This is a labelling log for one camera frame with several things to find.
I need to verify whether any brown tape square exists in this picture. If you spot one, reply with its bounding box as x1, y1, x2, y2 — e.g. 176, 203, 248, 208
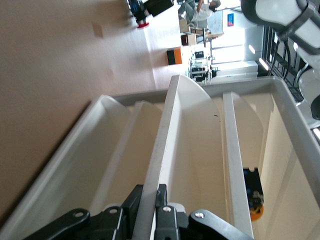
91, 21, 104, 39

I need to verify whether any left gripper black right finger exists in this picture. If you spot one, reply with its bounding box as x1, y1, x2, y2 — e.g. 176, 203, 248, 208
153, 183, 189, 240

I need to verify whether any brown cardboard box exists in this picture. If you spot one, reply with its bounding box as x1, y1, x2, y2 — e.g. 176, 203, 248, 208
180, 33, 198, 47

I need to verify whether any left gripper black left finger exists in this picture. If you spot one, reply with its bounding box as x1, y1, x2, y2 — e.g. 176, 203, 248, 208
91, 184, 145, 240

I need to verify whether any person in white shirt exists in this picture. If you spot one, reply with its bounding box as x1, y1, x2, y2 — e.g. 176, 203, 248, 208
191, 0, 223, 29

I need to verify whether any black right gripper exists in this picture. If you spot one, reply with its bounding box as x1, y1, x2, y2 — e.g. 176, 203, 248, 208
143, 0, 175, 18

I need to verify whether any red push button switch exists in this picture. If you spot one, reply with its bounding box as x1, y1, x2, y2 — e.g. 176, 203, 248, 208
128, 0, 151, 30

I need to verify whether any orange black object in bin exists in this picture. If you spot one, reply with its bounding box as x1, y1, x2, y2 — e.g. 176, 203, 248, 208
243, 168, 265, 223

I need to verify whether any white divided bin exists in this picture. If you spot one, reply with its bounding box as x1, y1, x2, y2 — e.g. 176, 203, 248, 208
0, 76, 320, 240

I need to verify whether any orange black button enclosure box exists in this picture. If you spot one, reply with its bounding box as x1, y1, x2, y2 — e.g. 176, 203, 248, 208
166, 46, 183, 67

